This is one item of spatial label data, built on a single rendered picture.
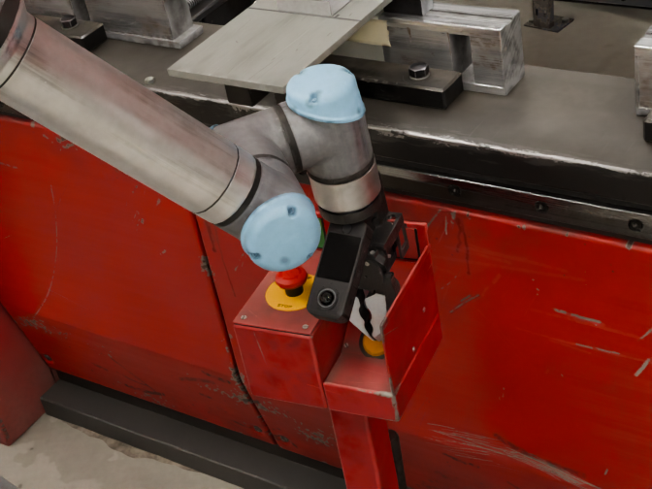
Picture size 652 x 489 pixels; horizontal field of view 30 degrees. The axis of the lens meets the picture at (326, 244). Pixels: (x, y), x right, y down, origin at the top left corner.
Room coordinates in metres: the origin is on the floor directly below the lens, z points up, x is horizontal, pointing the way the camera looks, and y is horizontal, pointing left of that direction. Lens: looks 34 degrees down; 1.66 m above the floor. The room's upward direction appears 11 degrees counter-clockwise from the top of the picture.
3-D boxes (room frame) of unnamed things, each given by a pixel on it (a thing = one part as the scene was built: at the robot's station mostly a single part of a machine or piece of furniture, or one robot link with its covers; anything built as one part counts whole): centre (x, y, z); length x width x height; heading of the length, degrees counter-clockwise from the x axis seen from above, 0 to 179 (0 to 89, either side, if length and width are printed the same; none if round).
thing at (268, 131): (1.10, 0.07, 1.02); 0.11 x 0.11 x 0.08; 10
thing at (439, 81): (1.50, -0.09, 0.89); 0.30 x 0.05 x 0.03; 51
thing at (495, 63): (1.54, -0.14, 0.92); 0.39 x 0.06 x 0.10; 51
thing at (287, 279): (1.19, 0.05, 0.79); 0.04 x 0.04 x 0.04
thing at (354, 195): (1.14, -0.03, 0.95); 0.08 x 0.08 x 0.05
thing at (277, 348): (1.17, 0.00, 0.75); 0.20 x 0.16 x 0.18; 60
